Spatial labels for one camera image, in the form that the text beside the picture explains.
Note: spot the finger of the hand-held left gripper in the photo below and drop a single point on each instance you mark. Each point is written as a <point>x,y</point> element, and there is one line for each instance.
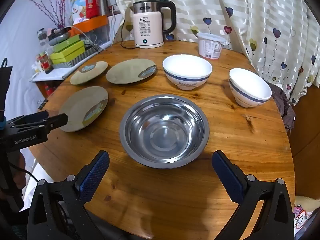
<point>58,120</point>
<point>32,118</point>

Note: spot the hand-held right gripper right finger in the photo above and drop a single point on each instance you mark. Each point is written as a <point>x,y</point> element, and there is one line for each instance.
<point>228,177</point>

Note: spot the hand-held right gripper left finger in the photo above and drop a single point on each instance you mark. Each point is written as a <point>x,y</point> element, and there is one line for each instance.
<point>96,173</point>

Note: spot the grey-green plate with blue motif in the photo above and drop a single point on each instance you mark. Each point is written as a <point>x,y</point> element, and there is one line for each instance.
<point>85,75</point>
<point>80,105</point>
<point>126,72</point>

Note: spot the stainless steel bowl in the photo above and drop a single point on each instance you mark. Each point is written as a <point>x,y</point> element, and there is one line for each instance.
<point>163,132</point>

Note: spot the white bowl with blue stripe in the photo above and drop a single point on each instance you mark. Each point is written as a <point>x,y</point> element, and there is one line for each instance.
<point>186,66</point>
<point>248,86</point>

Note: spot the black binder clip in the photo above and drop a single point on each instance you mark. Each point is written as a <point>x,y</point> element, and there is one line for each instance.
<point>43,103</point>

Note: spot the white shelf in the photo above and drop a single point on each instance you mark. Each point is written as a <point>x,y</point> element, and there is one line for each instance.
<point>55,73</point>

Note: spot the red figurine jar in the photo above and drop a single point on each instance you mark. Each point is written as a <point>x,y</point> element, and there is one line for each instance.
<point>45,63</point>

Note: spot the black-white zigzag box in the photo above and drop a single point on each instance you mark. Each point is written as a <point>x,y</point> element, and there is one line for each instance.
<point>80,58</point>

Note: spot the lime green box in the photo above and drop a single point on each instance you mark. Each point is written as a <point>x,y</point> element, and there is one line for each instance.
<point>70,53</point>

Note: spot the dark green flat box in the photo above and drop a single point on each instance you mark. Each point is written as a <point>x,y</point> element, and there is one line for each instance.
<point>67,42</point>

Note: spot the pink patterned cloth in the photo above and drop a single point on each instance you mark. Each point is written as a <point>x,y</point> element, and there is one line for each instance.
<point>301,215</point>

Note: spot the grey oblong case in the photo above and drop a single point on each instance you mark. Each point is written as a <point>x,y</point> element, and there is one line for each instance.
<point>58,37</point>

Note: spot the wooden cabinet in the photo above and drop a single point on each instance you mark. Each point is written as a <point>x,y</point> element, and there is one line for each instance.
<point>306,142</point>

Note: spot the dark patterned cloth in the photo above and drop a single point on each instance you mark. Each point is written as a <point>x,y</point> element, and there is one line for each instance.
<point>282,100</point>

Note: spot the clear bin with orange lid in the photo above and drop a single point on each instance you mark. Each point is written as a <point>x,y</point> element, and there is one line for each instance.
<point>92,25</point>

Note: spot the purple flower branches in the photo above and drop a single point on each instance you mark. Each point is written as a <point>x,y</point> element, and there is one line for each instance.
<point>52,7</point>

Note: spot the white electric kettle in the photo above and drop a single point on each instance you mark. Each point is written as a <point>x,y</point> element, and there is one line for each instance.
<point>147,30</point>

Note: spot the white plastic tub with lid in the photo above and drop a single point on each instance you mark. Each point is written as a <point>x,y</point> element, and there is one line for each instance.
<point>210,46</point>

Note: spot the heart-print striped curtain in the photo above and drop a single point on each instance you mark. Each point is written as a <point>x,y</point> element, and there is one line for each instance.
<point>250,17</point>

